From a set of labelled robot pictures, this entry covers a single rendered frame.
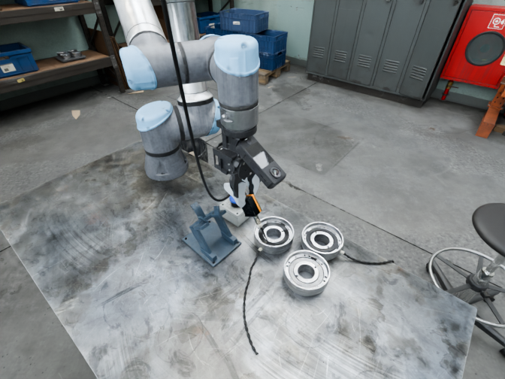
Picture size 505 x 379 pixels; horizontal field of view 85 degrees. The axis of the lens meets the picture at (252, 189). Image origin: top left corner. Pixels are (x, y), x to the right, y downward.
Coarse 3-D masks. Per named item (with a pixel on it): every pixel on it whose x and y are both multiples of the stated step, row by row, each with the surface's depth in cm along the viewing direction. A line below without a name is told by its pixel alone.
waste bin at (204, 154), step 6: (198, 138) 190; (180, 144) 195; (186, 144) 196; (198, 144) 193; (204, 144) 185; (186, 150) 199; (192, 150) 199; (198, 150) 196; (204, 150) 178; (198, 156) 173; (204, 156) 179
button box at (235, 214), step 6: (228, 198) 81; (222, 204) 79; (228, 204) 79; (234, 204) 78; (228, 210) 77; (234, 210) 77; (240, 210) 77; (222, 216) 81; (228, 216) 79; (234, 216) 76; (240, 216) 77; (234, 222) 78; (240, 222) 78
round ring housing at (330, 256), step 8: (312, 224) 74; (320, 224) 75; (328, 224) 74; (304, 232) 73; (320, 232) 73; (336, 232) 73; (304, 240) 71; (312, 240) 71; (320, 240) 74; (328, 240) 72; (304, 248) 70; (312, 248) 68; (328, 256) 67; (336, 256) 69
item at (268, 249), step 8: (288, 224) 74; (256, 232) 73; (272, 232) 75; (280, 232) 73; (256, 240) 70; (272, 240) 71; (280, 240) 71; (288, 240) 71; (264, 248) 70; (272, 248) 68; (280, 248) 69; (288, 248) 71
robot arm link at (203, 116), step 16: (176, 0) 72; (192, 0) 75; (176, 16) 74; (192, 16) 76; (176, 32) 77; (192, 32) 78; (192, 96) 85; (208, 96) 87; (192, 112) 87; (208, 112) 89; (192, 128) 88; (208, 128) 91
